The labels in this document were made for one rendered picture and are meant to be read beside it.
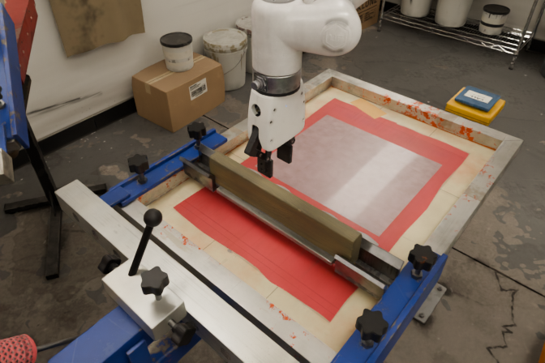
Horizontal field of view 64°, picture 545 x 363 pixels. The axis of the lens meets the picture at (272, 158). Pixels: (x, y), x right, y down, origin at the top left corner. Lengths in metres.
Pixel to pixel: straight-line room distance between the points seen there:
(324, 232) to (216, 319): 0.24
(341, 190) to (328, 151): 0.15
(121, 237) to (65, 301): 1.33
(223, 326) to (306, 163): 0.51
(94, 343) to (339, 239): 0.41
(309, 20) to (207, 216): 0.49
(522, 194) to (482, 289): 0.75
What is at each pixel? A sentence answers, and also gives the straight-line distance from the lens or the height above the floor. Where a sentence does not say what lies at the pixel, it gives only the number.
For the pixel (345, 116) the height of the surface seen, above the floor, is 0.96.
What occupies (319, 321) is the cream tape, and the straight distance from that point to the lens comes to 0.78.
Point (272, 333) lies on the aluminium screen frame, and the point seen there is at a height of 0.98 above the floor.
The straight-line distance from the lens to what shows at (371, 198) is 0.99.
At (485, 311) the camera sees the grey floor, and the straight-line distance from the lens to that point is 2.11.
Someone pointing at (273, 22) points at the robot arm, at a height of 1.40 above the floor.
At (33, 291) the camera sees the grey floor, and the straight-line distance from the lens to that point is 2.22.
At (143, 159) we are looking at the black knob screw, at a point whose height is 1.06.
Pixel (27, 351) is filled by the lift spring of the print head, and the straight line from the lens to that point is 0.71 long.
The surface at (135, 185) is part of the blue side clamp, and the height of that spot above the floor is 1.00.
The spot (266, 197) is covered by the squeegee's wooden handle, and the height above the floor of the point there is 1.04.
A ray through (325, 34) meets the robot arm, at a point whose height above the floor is 1.39.
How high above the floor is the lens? 1.62
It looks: 39 degrees down
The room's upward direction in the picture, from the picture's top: straight up
